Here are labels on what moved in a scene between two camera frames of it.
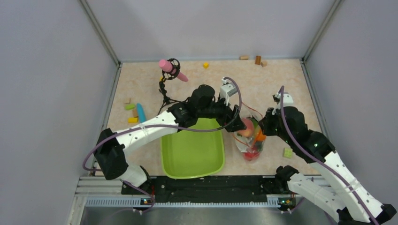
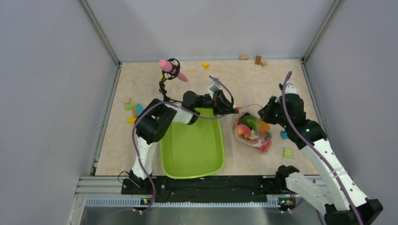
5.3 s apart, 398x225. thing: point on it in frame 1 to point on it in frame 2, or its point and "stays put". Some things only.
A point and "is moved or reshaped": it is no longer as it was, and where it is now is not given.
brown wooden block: (258, 60) stays put
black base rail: (210, 189) stays put
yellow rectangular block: (133, 120) stays put
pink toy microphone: (167, 66) stays put
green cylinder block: (129, 106) stays put
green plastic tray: (189, 154) stays put
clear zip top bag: (251, 140) is moved or reshaped
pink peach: (249, 131) is moved or reshaped
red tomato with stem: (251, 156) to (266, 146)
